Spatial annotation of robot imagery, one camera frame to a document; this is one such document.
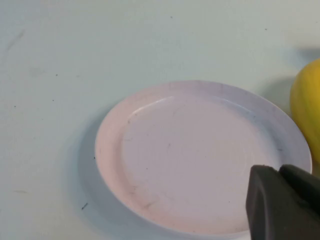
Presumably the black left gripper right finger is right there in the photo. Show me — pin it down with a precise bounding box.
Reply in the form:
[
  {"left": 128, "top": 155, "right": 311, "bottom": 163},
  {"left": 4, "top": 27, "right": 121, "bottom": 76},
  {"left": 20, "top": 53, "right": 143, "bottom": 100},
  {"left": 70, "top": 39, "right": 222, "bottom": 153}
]
[{"left": 279, "top": 164, "right": 320, "bottom": 215}]

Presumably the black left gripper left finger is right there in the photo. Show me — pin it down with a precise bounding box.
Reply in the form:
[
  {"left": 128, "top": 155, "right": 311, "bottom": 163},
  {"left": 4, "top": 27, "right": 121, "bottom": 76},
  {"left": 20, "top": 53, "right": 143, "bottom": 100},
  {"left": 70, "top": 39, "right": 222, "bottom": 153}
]
[{"left": 245, "top": 164, "right": 320, "bottom": 240}]

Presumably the yellow plastic banana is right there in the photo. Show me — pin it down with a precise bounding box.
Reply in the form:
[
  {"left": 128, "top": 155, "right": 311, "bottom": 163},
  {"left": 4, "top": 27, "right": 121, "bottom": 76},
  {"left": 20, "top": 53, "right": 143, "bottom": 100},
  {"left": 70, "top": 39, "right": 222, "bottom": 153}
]
[{"left": 289, "top": 58, "right": 320, "bottom": 163}]

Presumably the pink plate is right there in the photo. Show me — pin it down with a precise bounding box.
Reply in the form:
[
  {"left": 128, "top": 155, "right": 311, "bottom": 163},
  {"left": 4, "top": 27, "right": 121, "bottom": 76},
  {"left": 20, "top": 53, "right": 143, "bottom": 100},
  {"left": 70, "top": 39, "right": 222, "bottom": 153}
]
[{"left": 94, "top": 79, "right": 313, "bottom": 240}]

